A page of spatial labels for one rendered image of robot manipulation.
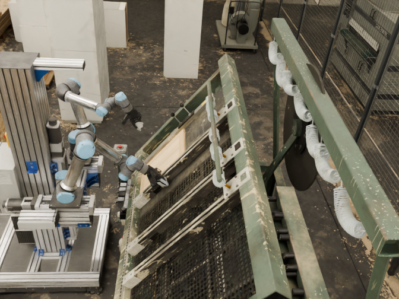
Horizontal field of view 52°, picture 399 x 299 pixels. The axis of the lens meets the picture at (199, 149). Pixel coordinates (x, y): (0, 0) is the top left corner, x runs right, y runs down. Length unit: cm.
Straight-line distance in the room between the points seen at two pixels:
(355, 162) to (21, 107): 214
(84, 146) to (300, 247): 150
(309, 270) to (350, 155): 53
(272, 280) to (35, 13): 617
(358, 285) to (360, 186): 266
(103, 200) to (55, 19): 220
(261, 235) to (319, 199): 320
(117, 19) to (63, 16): 284
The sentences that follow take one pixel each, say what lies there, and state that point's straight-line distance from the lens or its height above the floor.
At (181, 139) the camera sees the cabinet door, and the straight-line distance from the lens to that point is 329.
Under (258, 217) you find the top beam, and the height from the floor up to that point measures 188.
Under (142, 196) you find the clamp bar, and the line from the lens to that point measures 321.
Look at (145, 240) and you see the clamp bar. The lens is 287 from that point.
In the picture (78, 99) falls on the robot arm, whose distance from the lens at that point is 324.
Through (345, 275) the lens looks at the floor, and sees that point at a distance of 436.
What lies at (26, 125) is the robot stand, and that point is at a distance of 307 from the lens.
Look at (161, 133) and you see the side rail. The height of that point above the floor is 111.
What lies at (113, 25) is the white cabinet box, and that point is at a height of 42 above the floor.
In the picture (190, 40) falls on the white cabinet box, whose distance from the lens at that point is 680.
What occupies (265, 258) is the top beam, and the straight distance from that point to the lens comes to 178.
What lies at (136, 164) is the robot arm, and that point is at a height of 139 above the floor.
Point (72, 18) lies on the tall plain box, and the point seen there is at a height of 150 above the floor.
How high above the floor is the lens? 325
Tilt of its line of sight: 37 degrees down
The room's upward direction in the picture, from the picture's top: 5 degrees clockwise
